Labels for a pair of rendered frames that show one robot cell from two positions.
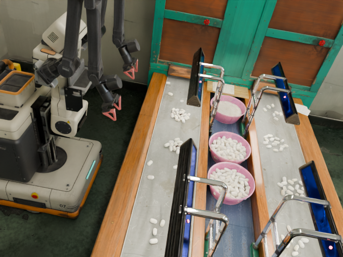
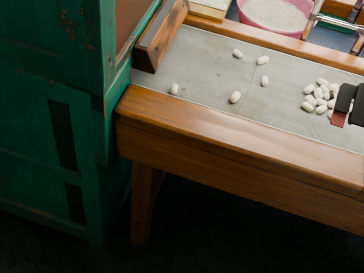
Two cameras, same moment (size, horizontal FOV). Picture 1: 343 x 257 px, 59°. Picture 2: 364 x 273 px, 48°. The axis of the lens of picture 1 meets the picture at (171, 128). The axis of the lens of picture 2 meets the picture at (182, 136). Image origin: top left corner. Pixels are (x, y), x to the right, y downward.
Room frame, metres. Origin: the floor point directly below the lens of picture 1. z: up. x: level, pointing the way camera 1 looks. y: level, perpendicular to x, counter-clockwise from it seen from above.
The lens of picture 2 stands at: (1.91, 0.82, 1.48)
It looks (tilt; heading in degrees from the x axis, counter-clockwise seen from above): 51 degrees down; 279
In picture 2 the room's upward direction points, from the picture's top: 11 degrees clockwise
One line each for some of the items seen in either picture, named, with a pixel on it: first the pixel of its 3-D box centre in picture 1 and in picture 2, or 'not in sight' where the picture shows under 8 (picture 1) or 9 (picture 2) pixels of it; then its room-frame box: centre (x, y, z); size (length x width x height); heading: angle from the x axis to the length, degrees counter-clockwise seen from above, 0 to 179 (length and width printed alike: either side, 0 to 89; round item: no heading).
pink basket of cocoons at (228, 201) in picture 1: (229, 184); not in sight; (1.15, -0.38, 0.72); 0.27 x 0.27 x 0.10
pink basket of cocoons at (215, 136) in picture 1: (227, 150); not in sight; (1.43, -0.38, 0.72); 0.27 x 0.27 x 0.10
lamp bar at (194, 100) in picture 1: (197, 73); not in sight; (1.70, -0.10, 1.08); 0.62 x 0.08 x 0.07; 0
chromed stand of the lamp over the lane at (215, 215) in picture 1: (195, 227); not in sight; (0.73, -0.17, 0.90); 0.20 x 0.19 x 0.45; 0
